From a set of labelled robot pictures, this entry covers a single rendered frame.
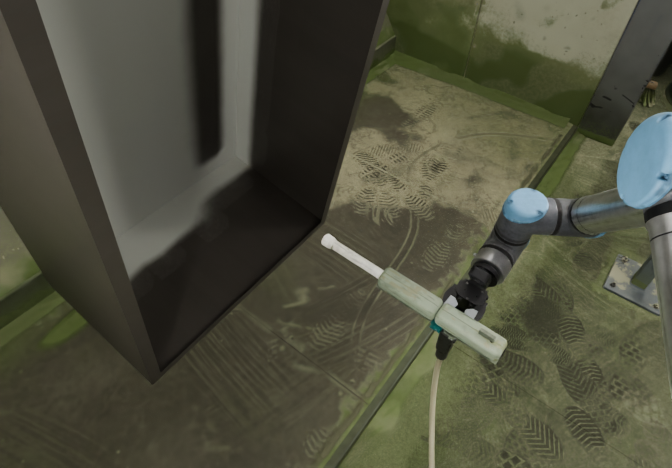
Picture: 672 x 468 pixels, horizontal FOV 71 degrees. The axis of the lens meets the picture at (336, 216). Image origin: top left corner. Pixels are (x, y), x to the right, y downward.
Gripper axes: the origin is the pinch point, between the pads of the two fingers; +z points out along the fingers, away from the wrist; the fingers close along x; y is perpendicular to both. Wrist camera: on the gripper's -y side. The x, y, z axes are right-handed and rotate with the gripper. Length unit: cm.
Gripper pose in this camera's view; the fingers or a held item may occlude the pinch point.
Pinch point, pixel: (447, 328)
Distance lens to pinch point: 112.4
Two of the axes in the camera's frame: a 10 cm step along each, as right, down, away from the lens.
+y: 0.1, 6.2, 7.8
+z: -6.1, 6.2, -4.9
